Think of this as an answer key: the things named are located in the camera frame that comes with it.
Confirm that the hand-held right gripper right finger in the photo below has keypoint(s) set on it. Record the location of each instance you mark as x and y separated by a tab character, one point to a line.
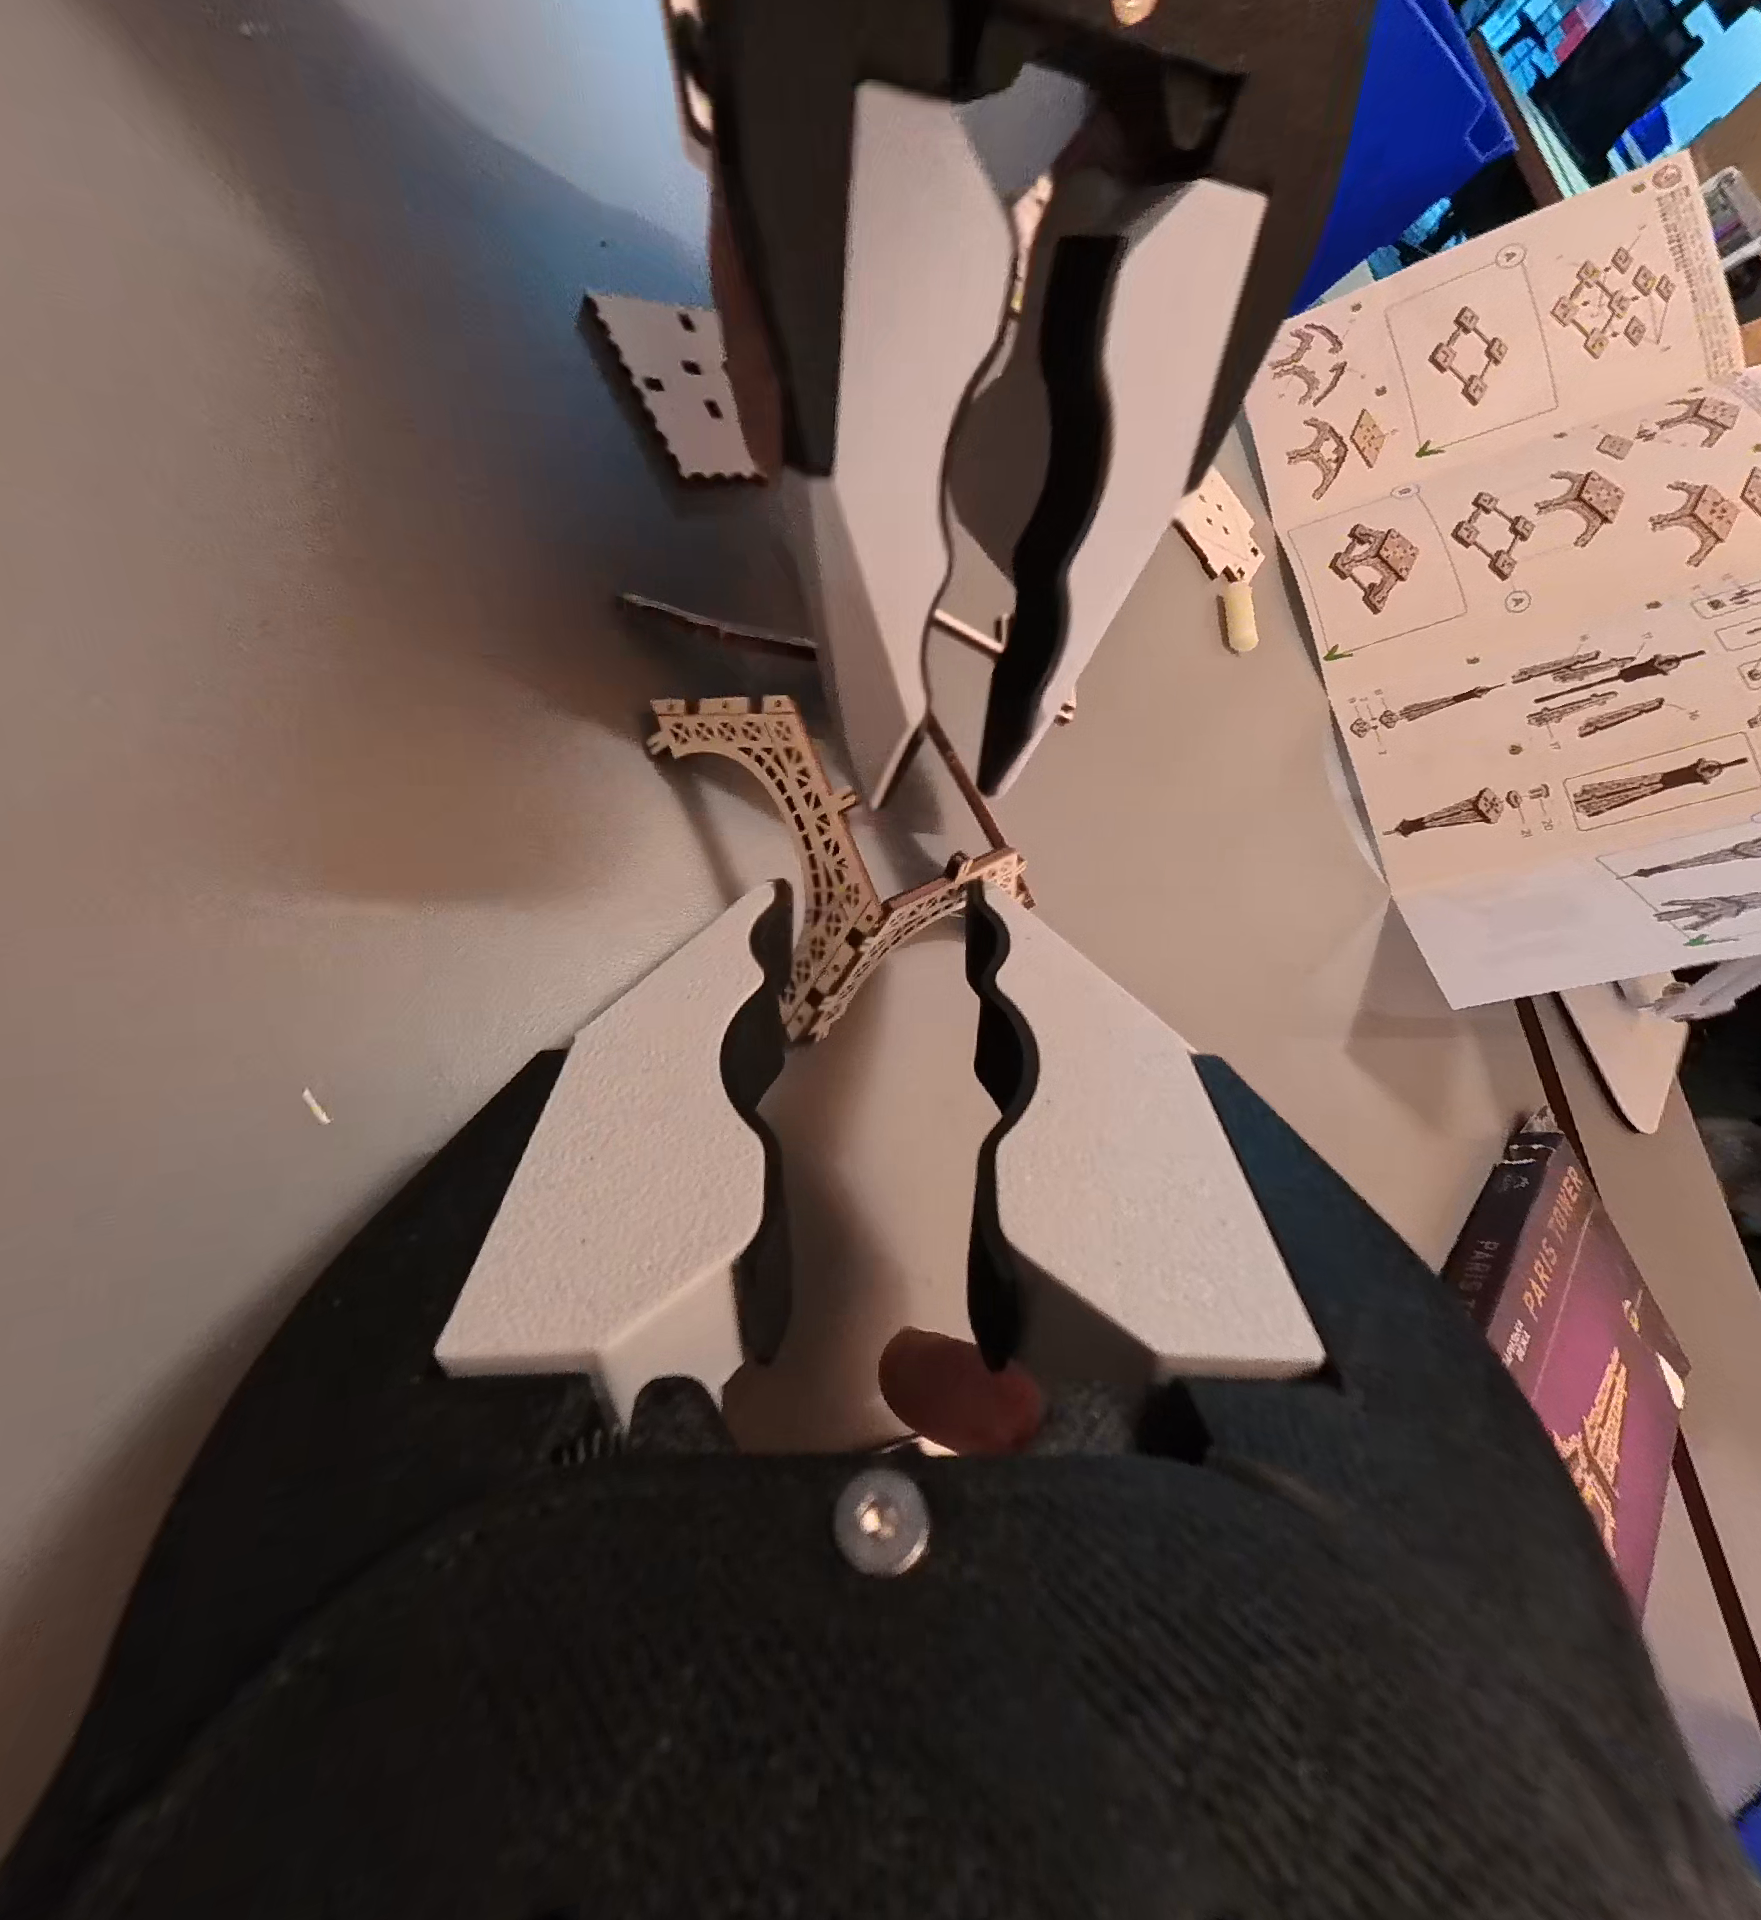
1166	1201

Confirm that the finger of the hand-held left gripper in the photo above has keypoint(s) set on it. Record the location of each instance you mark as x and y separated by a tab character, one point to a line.
1166	331
897	301

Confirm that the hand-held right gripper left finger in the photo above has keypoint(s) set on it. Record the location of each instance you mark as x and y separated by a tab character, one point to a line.
597	1201

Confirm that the wooden arch frame assembly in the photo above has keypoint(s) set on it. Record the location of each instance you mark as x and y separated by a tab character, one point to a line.
715	628

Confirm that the grey desk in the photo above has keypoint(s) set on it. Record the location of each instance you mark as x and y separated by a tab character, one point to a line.
221	751

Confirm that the person's right hand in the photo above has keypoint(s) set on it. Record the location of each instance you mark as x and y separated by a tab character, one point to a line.
971	1396

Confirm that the serrated square wooden plate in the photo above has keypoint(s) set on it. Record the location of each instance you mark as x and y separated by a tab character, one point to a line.
632	362

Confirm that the cross-shaped wooden plate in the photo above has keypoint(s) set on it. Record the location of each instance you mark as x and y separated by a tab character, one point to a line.
1219	525

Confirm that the plain blue plastic bin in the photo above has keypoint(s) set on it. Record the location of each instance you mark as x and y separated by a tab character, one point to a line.
1399	149

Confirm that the small pale wax stick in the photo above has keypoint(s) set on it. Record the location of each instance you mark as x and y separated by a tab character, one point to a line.
1239	616

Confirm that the folded paper instruction sheet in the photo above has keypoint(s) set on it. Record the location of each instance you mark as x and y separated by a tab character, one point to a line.
1496	931

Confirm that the dark purple puzzle box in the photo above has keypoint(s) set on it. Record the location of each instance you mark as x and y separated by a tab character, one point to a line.
1572	1349

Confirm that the wooden four-square connector frame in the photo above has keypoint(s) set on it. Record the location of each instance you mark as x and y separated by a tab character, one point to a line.
967	629

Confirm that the white plastic bracket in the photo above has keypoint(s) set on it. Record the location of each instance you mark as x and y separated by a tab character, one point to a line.
1690	989

